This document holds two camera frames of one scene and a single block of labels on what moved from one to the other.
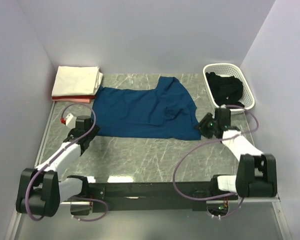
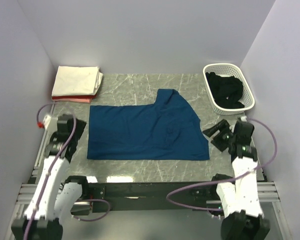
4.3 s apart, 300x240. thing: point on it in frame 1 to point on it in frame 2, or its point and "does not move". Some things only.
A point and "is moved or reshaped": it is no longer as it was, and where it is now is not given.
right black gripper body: (207, 125) to (222, 140)
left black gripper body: (93, 132) to (80, 125)
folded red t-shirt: (68, 97) does not move
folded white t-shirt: (76, 81) does not move
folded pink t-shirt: (82, 100) does not move
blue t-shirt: (165, 112) is moved or reshaped
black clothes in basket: (226, 90) does not move
